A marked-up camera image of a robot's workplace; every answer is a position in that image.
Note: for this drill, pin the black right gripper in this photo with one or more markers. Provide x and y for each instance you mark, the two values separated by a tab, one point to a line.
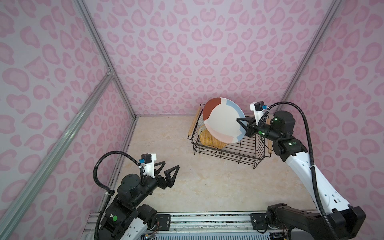
251	127

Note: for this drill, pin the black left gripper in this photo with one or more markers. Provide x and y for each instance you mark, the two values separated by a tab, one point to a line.
170	181

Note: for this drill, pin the black wire dish rack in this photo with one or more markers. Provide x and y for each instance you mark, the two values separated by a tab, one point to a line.
249	151

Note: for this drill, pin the large pastel colour-block plate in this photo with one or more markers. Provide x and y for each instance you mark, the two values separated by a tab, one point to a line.
220	118

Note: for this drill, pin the tan woven bamboo tray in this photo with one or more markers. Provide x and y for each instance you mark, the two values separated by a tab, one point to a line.
207	139

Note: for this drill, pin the star pattern character plate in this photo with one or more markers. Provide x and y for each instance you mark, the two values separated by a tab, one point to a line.
202	129

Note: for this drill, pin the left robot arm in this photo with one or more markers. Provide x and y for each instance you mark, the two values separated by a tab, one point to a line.
126	217

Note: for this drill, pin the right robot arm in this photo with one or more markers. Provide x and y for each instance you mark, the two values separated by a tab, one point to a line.
325	197

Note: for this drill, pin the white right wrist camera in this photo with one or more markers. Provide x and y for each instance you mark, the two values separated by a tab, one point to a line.
260	110

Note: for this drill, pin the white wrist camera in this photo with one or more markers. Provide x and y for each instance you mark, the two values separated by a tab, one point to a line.
260	110
147	163

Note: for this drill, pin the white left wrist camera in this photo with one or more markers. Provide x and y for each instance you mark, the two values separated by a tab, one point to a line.
147	163

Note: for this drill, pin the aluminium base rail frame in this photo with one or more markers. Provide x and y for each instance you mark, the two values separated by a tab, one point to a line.
210	225

